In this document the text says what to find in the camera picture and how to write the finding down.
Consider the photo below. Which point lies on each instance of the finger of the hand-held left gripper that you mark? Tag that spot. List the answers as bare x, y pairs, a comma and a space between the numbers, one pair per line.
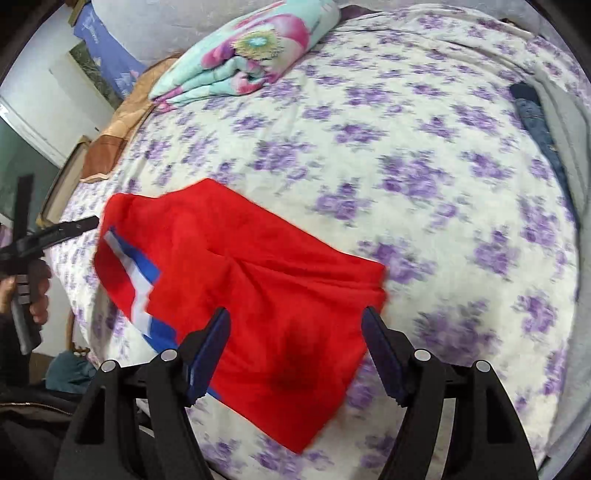
24, 203
69, 228

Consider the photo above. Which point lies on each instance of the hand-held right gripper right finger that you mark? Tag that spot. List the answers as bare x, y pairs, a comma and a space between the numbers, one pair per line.
385, 360

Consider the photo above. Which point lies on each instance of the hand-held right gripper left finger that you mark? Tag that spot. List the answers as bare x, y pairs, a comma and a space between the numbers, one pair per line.
207, 360

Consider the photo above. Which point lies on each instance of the red pants with striped sides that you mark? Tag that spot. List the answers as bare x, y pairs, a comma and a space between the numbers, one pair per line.
258, 286

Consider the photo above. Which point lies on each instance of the person's left hand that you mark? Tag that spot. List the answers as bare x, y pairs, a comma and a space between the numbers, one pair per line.
40, 295

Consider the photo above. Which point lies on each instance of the brown pillow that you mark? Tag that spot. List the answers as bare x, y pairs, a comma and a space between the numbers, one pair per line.
111, 143

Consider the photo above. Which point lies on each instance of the teal cloth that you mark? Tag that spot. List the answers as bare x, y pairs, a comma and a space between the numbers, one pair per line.
71, 371

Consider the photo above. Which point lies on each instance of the dark green patterned cloth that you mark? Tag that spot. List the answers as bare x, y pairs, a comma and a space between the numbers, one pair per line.
94, 74

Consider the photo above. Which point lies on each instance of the purple floral bedsheet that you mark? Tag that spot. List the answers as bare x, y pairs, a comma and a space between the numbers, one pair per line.
415, 184

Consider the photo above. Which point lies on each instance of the blue printed cloth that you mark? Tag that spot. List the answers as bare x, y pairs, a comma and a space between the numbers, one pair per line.
106, 41

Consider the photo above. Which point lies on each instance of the folded teal floral quilt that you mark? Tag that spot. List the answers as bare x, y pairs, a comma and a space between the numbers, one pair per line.
240, 50

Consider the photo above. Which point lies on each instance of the blue denim jeans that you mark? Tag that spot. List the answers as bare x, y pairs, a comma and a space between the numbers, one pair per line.
535, 115

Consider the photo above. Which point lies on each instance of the grey cloth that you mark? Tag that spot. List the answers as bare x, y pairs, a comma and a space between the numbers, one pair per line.
572, 138

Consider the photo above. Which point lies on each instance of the wooden frame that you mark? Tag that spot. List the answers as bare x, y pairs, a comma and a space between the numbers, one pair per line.
64, 180

